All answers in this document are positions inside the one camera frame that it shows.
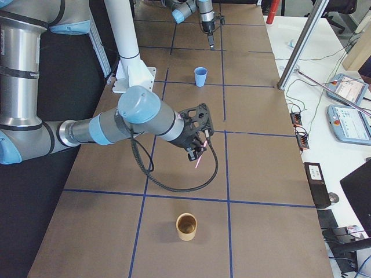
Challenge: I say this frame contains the blue ribbed plastic cup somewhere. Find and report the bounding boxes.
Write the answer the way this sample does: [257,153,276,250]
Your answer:
[194,67,208,87]

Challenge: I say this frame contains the orange connector board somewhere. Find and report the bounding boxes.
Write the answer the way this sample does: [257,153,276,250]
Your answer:
[290,112,302,127]
[295,127,310,151]

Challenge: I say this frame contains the grey teach pendant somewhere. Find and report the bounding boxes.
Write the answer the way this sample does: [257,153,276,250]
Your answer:
[326,74,368,105]
[326,105,370,145]

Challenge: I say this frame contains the tan bamboo cup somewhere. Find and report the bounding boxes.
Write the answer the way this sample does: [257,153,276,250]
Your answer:
[176,213,198,242]

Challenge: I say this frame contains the far grey teach pendant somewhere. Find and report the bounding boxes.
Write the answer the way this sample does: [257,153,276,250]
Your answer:
[326,74,368,105]

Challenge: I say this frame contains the far orange connector board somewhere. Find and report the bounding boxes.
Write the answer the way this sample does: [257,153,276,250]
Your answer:
[290,112,302,127]

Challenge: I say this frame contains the red cylinder bottle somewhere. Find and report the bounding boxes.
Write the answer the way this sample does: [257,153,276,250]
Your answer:
[266,0,281,25]

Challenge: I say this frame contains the white pedestal column with base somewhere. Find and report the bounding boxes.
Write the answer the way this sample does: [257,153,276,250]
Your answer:
[104,0,156,93]

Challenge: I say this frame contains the long reacher grabber stick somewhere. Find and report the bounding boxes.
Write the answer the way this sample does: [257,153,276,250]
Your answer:
[294,69,371,117]

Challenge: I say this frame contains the aluminium frame post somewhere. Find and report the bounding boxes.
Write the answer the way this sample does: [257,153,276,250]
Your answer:
[278,0,329,90]

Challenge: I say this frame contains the near orange connector board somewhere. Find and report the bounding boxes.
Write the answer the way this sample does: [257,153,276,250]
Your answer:
[295,127,310,151]

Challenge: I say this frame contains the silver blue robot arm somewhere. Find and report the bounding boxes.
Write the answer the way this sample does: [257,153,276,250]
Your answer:
[161,0,216,51]
[1,1,212,164]

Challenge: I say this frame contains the near grey teach pendant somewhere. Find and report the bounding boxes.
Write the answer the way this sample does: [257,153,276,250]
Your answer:
[326,105,370,145]

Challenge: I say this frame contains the black power supply box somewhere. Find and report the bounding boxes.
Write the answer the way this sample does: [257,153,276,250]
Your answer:
[303,162,331,209]

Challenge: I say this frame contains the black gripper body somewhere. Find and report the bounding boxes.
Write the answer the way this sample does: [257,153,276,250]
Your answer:
[169,127,200,151]
[202,20,214,35]

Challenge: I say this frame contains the black monitor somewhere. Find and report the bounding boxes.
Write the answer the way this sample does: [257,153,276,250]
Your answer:
[340,161,370,236]

